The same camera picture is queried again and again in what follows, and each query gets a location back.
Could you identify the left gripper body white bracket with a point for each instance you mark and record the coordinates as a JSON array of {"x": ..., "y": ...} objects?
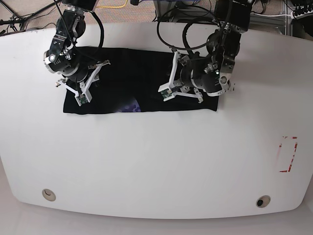
[{"x": 174, "y": 87}]

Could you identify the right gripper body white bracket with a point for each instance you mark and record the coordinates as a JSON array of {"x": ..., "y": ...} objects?
[{"x": 79, "y": 79}]

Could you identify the black printed T-shirt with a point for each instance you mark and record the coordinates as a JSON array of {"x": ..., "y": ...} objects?
[{"x": 130, "y": 83}]

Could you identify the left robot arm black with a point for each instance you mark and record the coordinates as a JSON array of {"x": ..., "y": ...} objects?
[{"x": 207, "y": 68}]

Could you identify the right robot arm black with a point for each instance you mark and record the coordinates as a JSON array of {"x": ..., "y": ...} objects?
[{"x": 71, "y": 25}]

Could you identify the black tripod legs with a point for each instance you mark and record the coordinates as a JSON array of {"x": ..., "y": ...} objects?
[{"x": 17, "y": 23}]

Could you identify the red tape rectangle marking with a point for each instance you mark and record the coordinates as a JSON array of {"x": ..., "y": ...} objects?
[{"x": 286, "y": 153}]

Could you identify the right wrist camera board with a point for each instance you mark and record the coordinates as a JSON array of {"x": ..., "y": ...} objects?
[{"x": 81, "y": 99}]

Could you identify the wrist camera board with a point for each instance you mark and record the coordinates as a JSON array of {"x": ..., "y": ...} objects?
[
  {"x": 167, "y": 94},
  {"x": 81, "y": 99}
]

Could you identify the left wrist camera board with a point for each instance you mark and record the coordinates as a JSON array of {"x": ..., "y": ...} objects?
[{"x": 167, "y": 94}]

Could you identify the aluminium frame post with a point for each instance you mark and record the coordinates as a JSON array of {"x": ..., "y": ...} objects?
[{"x": 161, "y": 7}]

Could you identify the left table cable grommet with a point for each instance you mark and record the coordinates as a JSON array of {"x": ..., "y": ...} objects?
[{"x": 48, "y": 195}]

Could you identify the table cable grommet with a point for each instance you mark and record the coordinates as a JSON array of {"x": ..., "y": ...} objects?
[
  {"x": 263, "y": 201},
  {"x": 48, "y": 195}
]

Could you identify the right table cable grommet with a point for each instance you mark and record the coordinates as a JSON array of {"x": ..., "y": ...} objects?
[{"x": 263, "y": 201}]

